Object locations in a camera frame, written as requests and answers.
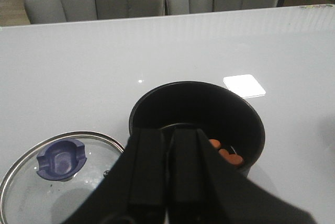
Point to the glass lid with blue knob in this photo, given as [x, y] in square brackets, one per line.
[51, 180]

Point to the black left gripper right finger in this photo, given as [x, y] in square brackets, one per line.
[205, 188]

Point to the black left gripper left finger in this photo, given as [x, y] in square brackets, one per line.
[134, 189]

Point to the orange ham slices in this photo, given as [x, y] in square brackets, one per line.
[232, 158]

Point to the dark blue saucepan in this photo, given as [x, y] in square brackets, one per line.
[218, 112]

